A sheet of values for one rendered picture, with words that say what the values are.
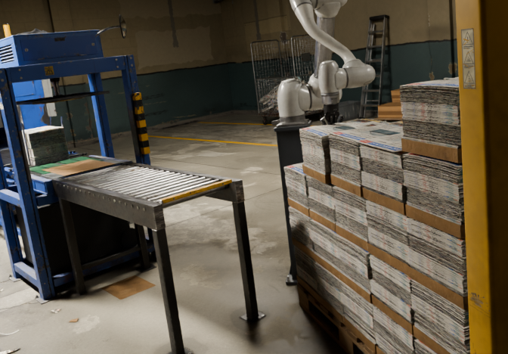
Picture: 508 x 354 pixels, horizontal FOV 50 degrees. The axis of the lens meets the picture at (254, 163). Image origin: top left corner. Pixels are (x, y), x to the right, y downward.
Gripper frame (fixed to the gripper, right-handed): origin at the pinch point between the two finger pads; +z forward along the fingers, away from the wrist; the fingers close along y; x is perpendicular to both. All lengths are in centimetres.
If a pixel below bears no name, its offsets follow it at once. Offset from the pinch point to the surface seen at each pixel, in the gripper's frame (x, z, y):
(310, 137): -15.6, -8.4, -19.6
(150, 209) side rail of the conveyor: 7, 18, -96
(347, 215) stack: -45, 23, -18
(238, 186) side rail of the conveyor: 24, 19, -46
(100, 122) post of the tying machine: 211, -4, -104
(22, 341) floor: 67, 98, -173
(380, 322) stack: -68, 62, -18
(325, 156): -29.6, -1.5, -19.1
